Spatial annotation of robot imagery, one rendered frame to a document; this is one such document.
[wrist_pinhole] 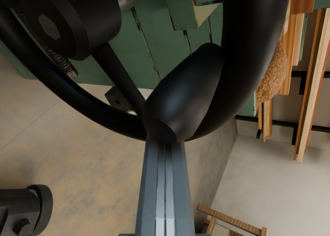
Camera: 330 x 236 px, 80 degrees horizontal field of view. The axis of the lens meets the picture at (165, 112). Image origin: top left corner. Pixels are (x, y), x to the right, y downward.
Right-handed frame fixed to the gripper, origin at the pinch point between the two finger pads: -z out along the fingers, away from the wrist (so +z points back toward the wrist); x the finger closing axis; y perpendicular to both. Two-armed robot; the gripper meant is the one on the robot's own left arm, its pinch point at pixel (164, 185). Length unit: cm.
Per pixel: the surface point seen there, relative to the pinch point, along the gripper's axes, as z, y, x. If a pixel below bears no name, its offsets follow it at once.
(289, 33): -34.7, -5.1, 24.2
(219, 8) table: -24.9, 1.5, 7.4
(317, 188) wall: -149, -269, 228
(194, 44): -27.4, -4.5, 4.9
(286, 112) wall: -240, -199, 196
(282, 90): -35.0, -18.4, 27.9
